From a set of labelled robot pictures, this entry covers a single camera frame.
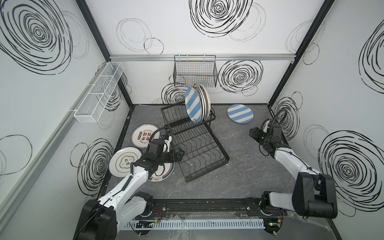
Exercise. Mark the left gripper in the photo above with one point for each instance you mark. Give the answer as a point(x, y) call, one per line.
point(177, 157)

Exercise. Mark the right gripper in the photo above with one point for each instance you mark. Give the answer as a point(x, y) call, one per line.
point(257, 131)

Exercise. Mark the red green rimmed plate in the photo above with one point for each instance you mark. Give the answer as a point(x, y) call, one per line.
point(163, 172)

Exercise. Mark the blue striped plate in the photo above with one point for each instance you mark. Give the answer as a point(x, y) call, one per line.
point(193, 105)
point(240, 113)

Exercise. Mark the black wire dish rack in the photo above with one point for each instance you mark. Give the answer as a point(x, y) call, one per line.
point(203, 151)

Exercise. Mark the white plate black outline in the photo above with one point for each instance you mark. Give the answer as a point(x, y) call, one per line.
point(121, 161)

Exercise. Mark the cream floral plate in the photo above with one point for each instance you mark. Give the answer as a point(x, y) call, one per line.
point(208, 99)

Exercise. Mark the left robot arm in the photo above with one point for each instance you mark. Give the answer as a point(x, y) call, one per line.
point(102, 219)

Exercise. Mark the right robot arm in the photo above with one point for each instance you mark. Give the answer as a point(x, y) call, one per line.
point(314, 193)

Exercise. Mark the white plate red characters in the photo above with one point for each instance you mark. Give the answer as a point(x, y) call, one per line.
point(141, 135)

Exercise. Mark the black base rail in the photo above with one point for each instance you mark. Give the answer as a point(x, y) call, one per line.
point(250, 207)

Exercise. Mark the black wire wall basket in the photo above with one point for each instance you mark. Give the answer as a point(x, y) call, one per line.
point(195, 69)

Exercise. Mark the white slotted cable duct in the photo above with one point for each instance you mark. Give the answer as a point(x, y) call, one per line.
point(220, 224)

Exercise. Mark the white mesh wall shelf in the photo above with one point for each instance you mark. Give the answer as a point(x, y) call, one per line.
point(96, 100)

